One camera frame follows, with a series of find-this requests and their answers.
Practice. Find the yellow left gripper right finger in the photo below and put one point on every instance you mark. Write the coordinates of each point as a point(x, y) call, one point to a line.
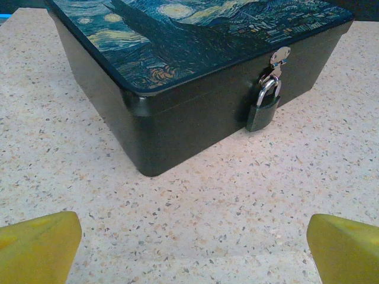
point(346, 251)

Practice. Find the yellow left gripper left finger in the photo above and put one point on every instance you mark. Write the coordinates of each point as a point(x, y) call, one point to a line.
point(35, 251)

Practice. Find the small dark padlock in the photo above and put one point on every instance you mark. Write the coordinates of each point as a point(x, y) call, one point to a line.
point(260, 115)

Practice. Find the black box with painted lid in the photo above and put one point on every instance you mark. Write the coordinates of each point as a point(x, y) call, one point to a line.
point(192, 124)

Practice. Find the silver hasp latch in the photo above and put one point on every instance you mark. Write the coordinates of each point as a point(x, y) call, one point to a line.
point(279, 54)

